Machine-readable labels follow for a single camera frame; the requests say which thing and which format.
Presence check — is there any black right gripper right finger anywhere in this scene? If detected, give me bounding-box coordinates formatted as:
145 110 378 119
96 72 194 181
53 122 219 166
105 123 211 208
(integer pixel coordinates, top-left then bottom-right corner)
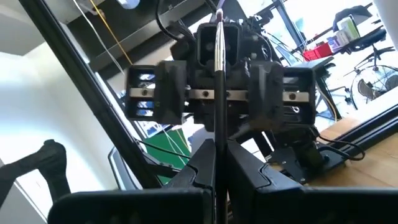
226 140 398 224

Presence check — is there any white cable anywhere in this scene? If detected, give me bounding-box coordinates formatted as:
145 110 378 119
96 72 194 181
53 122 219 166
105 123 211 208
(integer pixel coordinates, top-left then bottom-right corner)
72 0 125 74

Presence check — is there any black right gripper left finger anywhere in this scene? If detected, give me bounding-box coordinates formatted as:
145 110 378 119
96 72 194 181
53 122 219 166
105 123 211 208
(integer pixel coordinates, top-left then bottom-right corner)
47 138 216 224

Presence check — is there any black aluminium table frame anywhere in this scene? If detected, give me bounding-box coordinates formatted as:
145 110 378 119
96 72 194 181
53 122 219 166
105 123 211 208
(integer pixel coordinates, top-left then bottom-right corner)
18 0 398 190

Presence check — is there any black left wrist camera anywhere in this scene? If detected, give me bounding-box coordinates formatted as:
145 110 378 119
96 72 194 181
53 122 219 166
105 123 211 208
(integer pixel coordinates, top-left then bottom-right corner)
196 22 242 68

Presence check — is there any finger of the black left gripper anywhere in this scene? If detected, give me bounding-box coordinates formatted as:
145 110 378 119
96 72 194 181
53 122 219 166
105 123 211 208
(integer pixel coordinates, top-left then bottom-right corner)
154 60 188 125
248 61 284 131

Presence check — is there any green board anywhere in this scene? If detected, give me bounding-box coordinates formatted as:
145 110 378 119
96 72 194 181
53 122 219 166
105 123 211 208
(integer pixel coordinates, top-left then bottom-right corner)
143 129 192 186

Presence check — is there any white and green box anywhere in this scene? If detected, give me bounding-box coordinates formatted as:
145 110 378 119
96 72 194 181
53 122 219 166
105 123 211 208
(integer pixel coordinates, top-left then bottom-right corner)
337 15 361 41

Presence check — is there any yellow cable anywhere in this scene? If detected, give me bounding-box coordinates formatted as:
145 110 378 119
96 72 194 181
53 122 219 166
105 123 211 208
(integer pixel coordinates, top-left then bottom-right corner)
88 0 134 66

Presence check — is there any black floor fan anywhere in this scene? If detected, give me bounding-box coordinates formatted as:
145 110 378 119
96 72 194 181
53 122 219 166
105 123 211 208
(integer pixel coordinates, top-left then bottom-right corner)
343 45 398 111

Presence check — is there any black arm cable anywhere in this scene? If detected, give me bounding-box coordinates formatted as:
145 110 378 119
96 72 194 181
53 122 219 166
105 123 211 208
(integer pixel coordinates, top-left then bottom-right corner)
317 135 366 162

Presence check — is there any black curved stand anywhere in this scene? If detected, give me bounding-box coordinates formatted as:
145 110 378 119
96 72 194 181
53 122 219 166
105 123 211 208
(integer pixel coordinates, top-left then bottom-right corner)
0 139 72 209

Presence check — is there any red storage box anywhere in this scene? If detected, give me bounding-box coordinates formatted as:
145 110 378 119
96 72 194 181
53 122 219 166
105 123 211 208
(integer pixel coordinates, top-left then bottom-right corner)
303 42 334 62

